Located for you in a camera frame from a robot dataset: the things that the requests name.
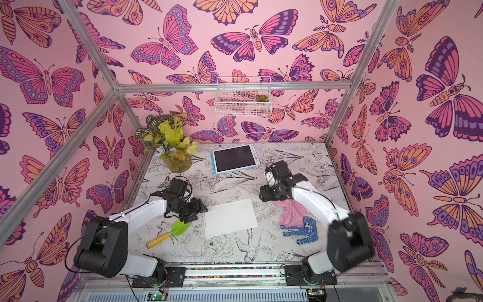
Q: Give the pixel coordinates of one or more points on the green trowel yellow handle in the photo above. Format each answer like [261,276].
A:
[178,228]

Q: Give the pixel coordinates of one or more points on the potted plant glass vase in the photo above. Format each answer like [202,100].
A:
[164,134]

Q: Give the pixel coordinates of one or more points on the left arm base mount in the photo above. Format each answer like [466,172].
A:
[163,277]

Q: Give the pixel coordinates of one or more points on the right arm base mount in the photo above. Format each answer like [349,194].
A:
[309,275]

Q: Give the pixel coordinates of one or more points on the white wire wall basket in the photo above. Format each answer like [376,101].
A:
[237,96]

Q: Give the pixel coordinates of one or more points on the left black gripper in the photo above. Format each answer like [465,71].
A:
[197,207]

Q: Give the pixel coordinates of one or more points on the far blue-edged drawing tablet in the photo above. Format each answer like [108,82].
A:
[234,159]

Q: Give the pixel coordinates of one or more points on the white drawing tablet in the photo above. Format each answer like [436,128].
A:
[229,217]

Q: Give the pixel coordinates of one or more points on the small succulent in basket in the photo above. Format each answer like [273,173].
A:
[262,98]

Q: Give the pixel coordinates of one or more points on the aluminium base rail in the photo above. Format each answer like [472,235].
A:
[244,282]

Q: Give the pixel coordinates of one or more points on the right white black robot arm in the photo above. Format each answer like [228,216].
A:
[349,241]

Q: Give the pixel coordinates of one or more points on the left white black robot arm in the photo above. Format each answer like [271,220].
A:
[103,249]

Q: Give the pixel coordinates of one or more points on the pink cloth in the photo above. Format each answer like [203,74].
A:
[293,213]

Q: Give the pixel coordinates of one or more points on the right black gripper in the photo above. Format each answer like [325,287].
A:
[268,192]

